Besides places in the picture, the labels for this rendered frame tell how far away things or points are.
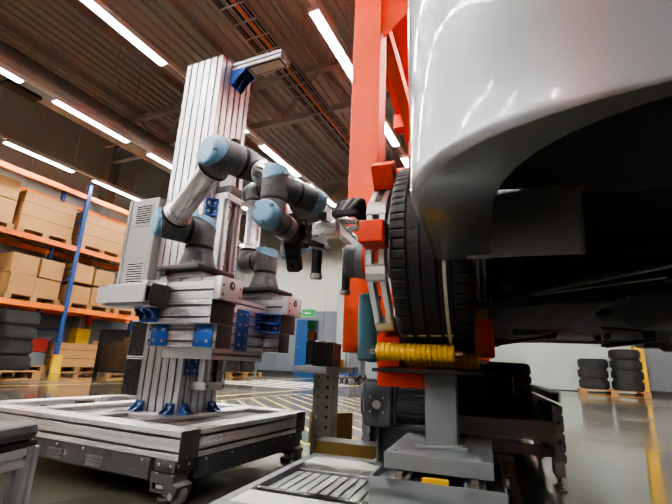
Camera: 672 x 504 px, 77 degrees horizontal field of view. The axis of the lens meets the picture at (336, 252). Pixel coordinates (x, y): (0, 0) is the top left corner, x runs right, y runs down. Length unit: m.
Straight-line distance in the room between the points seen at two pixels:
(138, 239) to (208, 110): 0.75
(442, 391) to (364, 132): 1.43
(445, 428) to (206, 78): 2.03
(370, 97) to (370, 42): 0.36
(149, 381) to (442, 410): 1.29
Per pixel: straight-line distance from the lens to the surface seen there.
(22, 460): 0.97
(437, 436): 1.48
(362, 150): 2.29
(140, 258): 2.24
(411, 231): 1.25
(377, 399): 1.78
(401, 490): 1.31
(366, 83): 2.51
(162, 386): 2.07
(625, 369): 12.34
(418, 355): 1.37
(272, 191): 1.18
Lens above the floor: 0.46
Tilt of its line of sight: 15 degrees up
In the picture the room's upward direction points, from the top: 3 degrees clockwise
